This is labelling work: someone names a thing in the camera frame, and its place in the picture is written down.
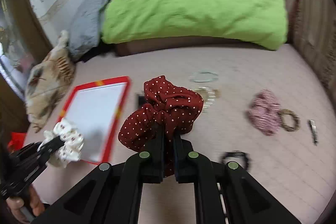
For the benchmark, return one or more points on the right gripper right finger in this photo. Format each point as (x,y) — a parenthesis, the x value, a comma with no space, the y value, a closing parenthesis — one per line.
(225,193)

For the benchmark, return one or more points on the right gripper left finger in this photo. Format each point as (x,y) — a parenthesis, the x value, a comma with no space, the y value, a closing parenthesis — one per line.
(111,193)

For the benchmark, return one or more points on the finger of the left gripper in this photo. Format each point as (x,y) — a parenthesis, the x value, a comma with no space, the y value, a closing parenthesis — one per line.
(49,148)

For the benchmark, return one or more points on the white floral scrunchie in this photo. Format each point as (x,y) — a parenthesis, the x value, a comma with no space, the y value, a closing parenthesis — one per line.
(73,142)

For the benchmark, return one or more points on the pink plaid scrunchie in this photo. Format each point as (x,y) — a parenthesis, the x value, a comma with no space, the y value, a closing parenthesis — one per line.
(263,112)

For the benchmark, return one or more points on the red polka dot scrunchie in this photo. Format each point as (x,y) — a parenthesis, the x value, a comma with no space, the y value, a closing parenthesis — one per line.
(170,107)

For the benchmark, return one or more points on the black hair pin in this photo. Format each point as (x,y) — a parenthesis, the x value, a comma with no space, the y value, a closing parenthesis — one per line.
(313,131)

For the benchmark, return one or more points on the left hand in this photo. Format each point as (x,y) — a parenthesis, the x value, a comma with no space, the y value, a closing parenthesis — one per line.
(15,204)

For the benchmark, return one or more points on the red bag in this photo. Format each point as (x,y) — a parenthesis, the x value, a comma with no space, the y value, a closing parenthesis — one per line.
(17,141)

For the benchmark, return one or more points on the red tray box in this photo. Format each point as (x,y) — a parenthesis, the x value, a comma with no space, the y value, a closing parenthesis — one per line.
(95,109)

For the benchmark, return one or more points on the leaf pattern beige pillow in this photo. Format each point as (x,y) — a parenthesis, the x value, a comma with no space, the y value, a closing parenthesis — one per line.
(48,83)

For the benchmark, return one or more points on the grey quilted pillow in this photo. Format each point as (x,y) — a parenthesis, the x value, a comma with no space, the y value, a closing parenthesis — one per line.
(86,27)

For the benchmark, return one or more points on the brown folded blanket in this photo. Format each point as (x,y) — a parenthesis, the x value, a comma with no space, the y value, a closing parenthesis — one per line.
(156,44)

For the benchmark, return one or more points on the striped beige cushion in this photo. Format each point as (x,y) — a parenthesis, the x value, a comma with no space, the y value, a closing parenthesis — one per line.
(314,38)

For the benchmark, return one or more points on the green duvet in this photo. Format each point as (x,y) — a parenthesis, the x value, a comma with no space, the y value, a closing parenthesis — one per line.
(262,22)

